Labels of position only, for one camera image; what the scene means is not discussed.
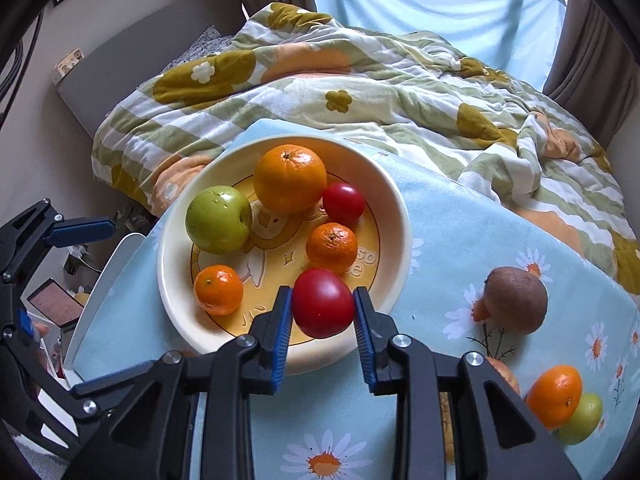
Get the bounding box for light blue window cloth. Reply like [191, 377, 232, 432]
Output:
[312, 0, 569, 92]

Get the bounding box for large yellowish apple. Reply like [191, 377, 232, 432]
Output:
[439, 356, 521, 463]

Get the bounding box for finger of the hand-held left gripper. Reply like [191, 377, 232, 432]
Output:
[0, 199, 117, 286]
[0, 325, 157, 461]

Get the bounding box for small green apple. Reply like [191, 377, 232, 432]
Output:
[185, 185, 253, 255]

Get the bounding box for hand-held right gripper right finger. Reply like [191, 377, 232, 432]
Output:
[352, 286, 583, 480]

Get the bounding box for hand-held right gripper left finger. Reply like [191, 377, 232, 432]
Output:
[107, 285, 293, 480]

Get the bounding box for brown kiwi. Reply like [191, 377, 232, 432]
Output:
[482, 266, 549, 335]

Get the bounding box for red tomato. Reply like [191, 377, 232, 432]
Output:
[291, 268, 356, 339]
[321, 182, 366, 227]

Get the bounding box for black cables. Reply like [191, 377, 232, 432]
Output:
[0, 10, 43, 128]

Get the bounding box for cream and yellow cartoon plate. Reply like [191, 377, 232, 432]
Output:
[157, 135, 413, 376]

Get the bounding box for beige wall socket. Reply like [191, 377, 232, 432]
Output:
[52, 49, 85, 83]

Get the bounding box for grey patterned bed sheet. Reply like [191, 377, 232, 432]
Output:
[164, 24, 227, 70]

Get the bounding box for green striped flower blanket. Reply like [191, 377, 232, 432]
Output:
[92, 2, 640, 296]

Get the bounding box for large green apple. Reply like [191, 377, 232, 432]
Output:
[555, 392, 604, 446]

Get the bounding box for pink box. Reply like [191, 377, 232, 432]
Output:
[27, 280, 84, 329]

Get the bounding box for grey headboard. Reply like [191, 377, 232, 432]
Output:
[55, 0, 247, 138]

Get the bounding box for large orange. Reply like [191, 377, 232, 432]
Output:
[525, 365, 584, 431]
[252, 144, 328, 213]

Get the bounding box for small mandarin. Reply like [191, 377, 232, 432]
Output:
[305, 222, 359, 276]
[193, 264, 245, 316]

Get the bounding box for light blue daisy tablecloth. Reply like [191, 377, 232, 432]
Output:
[72, 117, 640, 480]

